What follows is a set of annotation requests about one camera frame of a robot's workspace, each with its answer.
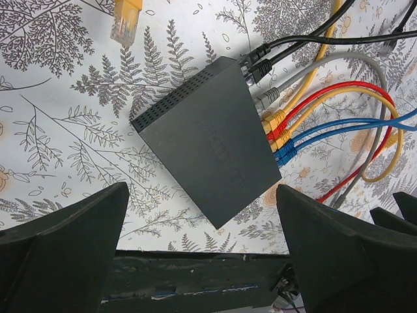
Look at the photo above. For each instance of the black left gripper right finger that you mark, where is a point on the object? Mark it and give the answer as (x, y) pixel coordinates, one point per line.
(338, 265)

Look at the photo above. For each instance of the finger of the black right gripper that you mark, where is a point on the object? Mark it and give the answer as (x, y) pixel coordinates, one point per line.
(407, 205)
(390, 228)

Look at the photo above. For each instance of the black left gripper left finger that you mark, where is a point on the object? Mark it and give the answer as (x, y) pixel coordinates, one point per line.
(60, 262)

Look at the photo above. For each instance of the yellow ethernet cable short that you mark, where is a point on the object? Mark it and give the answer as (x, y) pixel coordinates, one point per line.
(338, 155)

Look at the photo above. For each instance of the black network switch box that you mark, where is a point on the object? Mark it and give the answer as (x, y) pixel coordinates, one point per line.
(208, 135)

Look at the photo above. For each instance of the floral patterned table mat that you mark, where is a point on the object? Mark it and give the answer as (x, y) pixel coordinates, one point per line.
(68, 93)

